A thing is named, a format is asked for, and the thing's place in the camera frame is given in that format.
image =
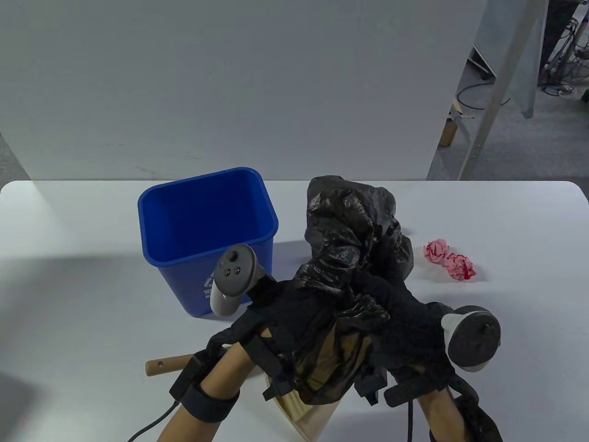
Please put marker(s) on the white table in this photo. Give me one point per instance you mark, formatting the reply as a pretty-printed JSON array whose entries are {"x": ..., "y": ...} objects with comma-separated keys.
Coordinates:
[{"x": 69, "y": 299}]

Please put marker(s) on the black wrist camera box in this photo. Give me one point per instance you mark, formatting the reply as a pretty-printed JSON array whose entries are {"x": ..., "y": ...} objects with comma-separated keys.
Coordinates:
[
  {"x": 186, "y": 377},
  {"x": 478, "y": 423}
]

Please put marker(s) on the person's left hand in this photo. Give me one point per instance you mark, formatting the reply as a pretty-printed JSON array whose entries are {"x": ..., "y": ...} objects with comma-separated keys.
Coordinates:
[{"x": 285, "y": 317}]

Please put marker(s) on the grey metal stand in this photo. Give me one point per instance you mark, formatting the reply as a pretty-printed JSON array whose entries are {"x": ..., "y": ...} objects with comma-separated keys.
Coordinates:
[{"x": 491, "y": 110}]

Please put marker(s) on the person's right forearm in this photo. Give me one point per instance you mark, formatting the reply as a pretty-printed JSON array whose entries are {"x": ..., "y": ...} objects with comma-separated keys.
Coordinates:
[{"x": 437, "y": 414}]

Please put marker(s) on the person's right hand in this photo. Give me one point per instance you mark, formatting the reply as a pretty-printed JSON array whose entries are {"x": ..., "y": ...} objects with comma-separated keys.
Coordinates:
[{"x": 409, "y": 331}]

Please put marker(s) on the group of pink paper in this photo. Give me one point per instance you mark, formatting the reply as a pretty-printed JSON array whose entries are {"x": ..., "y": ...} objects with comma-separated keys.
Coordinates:
[{"x": 436, "y": 251}]

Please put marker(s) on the small wooden block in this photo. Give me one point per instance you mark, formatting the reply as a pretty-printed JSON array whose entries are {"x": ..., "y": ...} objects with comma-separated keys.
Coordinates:
[{"x": 447, "y": 133}]

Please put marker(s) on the blue recycling bin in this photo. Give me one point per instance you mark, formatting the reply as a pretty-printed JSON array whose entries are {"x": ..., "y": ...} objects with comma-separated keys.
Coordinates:
[{"x": 198, "y": 216}]

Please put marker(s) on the beige plastic dustpan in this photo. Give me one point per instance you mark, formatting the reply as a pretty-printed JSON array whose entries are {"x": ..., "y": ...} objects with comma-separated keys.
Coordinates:
[{"x": 313, "y": 421}]

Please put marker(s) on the person's left forearm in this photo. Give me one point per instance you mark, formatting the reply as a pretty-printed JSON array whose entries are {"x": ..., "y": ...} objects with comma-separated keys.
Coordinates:
[{"x": 228, "y": 366}]

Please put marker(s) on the grey handheld controller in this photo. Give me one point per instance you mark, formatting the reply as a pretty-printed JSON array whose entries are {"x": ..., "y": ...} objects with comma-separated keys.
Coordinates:
[
  {"x": 235, "y": 269},
  {"x": 474, "y": 336}
]

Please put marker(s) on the white partition board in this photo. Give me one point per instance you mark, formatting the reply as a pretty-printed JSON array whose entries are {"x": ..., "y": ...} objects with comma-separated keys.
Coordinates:
[{"x": 230, "y": 92}]

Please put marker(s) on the black plastic garbage bag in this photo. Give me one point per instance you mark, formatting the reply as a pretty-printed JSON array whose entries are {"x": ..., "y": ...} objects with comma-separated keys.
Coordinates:
[{"x": 349, "y": 230}]

